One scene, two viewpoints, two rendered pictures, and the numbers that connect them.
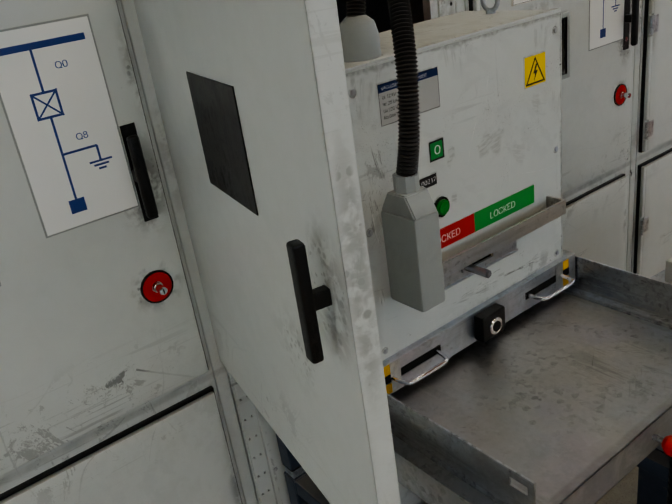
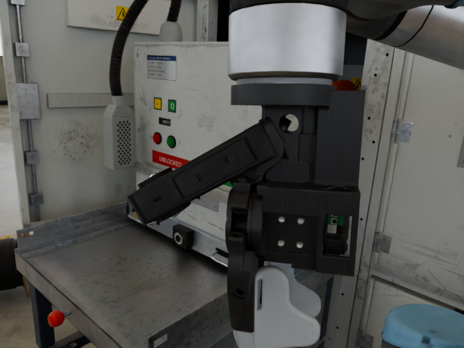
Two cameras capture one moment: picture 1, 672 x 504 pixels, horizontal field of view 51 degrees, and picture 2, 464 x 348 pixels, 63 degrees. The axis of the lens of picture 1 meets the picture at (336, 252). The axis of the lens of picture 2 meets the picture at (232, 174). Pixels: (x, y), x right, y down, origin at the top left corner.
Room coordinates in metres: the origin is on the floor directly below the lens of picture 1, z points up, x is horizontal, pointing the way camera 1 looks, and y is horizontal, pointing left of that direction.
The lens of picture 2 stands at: (0.97, -1.18, 1.34)
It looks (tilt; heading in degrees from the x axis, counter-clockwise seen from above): 16 degrees down; 75
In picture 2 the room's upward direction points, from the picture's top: 3 degrees clockwise
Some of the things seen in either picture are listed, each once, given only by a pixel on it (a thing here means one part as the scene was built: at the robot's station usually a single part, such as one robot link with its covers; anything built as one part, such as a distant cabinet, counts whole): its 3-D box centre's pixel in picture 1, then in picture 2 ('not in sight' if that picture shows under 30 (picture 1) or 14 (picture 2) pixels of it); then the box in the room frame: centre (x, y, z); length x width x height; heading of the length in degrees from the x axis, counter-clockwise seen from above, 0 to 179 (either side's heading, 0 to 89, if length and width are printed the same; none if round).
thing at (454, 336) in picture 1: (474, 316); (192, 233); (1.11, -0.23, 0.90); 0.54 x 0.05 x 0.06; 125
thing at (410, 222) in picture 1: (411, 246); (119, 136); (0.92, -0.11, 1.14); 0.08 x 0.05 x 0.17; 35
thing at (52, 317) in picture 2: (668, 443); (60, 316); (0.80, -0.44, 0.82); 0.04 x 0.03 x 0.03; 35
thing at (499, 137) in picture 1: (473, 187); (190, 143); (1.10, -0.24, 1.15); 0.48 x 0.01 x 0.48; 125
